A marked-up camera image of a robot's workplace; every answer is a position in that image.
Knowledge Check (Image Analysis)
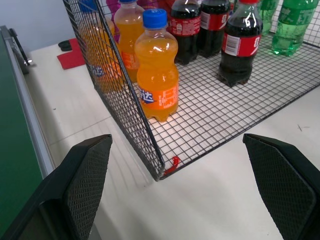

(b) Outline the black wire rack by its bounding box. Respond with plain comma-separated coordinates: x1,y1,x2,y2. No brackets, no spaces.
62,0,320,182

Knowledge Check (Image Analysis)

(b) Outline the small black object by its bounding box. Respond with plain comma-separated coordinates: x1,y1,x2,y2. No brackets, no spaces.
57,39,73,52

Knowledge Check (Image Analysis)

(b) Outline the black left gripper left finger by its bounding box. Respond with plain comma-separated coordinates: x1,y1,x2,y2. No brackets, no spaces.
0,134,113,240

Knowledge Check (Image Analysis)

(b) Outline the magenta drink bottle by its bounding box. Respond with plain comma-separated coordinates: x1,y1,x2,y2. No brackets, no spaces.
105,0,121,23

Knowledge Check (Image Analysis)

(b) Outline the green soda bottle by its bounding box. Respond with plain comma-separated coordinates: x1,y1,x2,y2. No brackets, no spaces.
257,0,280,36
270,0,318,57

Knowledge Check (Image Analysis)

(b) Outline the red cloth mat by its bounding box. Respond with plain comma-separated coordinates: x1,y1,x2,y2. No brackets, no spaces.
56,38,88,71

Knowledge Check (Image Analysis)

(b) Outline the black metal support bracket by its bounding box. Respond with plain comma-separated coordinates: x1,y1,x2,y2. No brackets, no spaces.
9,28,33,68

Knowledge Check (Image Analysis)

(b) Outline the green conveyor belt silver frame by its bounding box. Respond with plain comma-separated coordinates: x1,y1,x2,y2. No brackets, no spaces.
0,25,56,237

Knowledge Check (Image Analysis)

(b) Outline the cola bottle red label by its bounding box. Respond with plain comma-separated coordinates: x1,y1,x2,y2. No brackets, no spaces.
169,0,202,67
198,0,231,59
217,0,264,88

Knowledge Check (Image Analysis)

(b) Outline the red snack package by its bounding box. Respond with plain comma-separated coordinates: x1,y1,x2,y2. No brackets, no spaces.
159,0,176,16

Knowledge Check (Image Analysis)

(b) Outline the red twist tie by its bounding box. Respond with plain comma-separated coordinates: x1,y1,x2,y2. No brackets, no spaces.
163,156,182,176

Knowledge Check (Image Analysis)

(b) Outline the orange soda bottle blue cap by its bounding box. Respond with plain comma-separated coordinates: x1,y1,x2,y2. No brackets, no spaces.
114,0,146,84
79,0,124,94
134,8,180,123

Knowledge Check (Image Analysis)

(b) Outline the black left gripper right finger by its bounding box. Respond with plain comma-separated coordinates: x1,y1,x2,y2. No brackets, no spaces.
242,133,320,240

